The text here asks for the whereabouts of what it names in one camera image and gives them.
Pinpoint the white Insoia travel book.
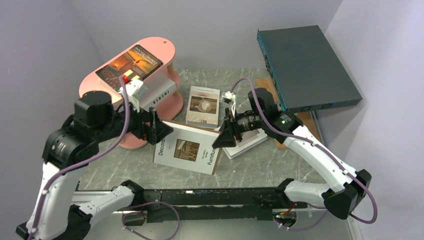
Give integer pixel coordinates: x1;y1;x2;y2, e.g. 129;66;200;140
139;73;177;111

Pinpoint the white fashion cover magazine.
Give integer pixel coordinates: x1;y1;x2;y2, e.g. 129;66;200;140
222;129;268;160

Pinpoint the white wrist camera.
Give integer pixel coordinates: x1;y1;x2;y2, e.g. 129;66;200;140
121;74;149;109
221;91;237;116

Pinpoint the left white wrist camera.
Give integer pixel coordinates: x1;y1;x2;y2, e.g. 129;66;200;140
121;74;149;109

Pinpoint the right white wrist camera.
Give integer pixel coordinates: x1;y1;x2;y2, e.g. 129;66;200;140
221;91;237;116

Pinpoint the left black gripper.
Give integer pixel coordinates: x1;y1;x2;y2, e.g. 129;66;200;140
93;95;173;144

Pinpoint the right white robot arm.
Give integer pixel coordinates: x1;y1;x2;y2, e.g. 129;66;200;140
212;88;372;220

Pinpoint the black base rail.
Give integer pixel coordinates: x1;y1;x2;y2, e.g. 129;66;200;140
123;187;307;223

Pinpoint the dark teal flat box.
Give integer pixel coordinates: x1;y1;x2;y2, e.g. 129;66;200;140
256;25;363;113

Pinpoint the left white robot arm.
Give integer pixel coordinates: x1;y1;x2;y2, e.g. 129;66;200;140
16;90;173;240

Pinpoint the beige cup cover book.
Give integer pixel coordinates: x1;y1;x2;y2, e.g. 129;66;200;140
185;86;221;129

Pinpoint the brown wooden board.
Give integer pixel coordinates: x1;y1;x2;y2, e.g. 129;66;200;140
255;77;323;143

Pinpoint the dark orange Edward Tulane novel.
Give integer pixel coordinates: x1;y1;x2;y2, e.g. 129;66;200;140
95;44;163;92

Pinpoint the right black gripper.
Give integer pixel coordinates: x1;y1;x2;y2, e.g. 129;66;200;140
212;107;266;148

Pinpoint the white Decorate Furniture book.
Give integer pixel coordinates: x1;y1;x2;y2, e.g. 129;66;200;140
153;121;223;175

